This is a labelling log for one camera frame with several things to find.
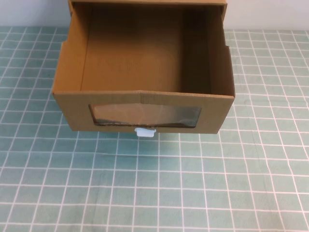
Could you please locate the cardboard drawer with window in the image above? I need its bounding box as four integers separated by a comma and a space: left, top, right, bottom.
51, 0, 236, 135

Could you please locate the green white checked tablecloth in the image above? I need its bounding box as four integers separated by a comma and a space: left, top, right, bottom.
0, 26, 309, 232

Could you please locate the cardboard shell of crumpled-window drawer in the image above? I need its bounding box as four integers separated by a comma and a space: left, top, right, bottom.
68, 0, 229, 47

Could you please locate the white handle of crumpled-window drawer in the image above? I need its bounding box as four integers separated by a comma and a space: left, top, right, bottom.
134, 128, 157, 138

